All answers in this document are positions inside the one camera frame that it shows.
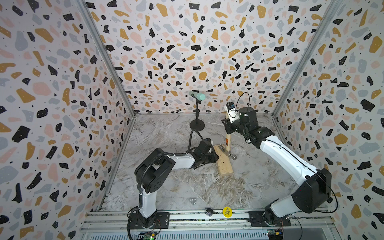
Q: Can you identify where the black knob on rail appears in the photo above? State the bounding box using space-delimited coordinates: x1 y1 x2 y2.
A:
205 208 214 217

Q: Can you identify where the yellow round sticker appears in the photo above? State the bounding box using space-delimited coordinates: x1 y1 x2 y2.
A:
223 207 233 218

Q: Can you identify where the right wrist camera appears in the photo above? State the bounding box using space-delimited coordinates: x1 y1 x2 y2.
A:
226 102 240 123

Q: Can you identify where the wooden handle claw hammer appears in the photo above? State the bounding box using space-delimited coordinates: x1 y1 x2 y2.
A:
219 113 237 161

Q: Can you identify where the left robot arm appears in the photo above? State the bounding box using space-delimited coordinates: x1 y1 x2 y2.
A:
128 138 219 229

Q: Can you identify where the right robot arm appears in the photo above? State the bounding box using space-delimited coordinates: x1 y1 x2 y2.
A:
222 102 332 226

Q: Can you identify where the microphone on black stand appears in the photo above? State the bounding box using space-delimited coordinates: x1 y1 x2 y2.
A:
189 91 206 132

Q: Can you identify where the small clear disc on table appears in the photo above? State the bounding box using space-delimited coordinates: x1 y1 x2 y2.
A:
190 198 197 205

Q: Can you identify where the wooden block with nails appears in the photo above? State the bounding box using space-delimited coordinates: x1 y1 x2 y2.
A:
214 145 234 177

